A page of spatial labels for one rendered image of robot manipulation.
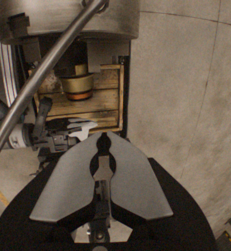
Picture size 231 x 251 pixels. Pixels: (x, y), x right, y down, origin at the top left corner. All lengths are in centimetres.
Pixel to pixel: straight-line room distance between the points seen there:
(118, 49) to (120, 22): 12
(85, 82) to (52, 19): 18
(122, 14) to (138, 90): 140
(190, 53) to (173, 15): 45
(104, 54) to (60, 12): 17
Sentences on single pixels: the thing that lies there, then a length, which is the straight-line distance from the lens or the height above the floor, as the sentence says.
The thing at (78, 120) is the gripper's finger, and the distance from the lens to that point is 46.
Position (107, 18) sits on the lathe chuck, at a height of 123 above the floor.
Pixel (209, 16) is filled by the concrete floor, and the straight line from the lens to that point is 209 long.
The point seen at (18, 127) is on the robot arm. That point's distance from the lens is 47.
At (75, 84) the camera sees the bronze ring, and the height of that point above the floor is 112.
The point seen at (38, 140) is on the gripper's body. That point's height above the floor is 109.
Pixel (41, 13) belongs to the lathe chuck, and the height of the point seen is 123.
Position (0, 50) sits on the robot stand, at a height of 23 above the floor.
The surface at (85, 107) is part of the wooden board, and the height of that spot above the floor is 88.
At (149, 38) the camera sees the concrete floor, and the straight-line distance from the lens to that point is 164.
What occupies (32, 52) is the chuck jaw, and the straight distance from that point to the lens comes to 29.
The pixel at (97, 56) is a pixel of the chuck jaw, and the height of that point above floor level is 110.
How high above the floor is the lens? 148
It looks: 58 degrees down
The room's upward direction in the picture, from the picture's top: 154 degrees clockwise
